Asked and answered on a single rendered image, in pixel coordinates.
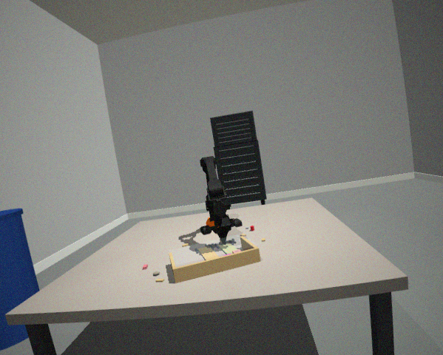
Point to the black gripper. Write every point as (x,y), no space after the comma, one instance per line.
(216,228)

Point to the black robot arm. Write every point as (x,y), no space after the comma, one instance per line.
(216,193)

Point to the tan open-top wooden box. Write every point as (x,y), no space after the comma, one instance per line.
(201,259)

